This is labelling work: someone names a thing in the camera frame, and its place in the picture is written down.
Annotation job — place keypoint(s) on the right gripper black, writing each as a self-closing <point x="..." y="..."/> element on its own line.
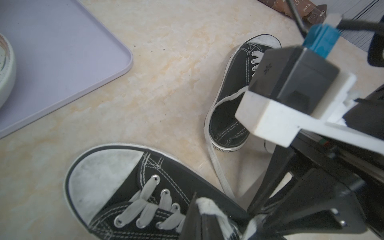
<point x="334" y="196"/>

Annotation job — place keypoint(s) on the black canvas sneaker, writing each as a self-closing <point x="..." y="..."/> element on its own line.
<point x="223" y="132"/>
<point x="134" y="192"/>

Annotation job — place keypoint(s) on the patterned ceramic bowl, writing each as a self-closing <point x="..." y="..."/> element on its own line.
<point x="8" y="69"/>

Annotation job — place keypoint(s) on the lavender tray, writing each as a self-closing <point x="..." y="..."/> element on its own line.
<point x="62" y="53"/>

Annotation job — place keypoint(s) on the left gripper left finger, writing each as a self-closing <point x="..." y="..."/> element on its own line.
<point x="192" y="228"/>

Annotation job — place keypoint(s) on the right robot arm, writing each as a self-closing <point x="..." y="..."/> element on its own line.
<point x="366" y="116"/>

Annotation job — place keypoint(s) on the brown potato chips bag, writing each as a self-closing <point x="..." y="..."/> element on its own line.
<point x="307" y="10"/>

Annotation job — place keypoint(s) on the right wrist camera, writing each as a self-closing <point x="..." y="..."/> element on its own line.
<point x="297" y="88"/>

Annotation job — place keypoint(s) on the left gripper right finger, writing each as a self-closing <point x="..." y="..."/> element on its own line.
<point x="214" y="228"/>

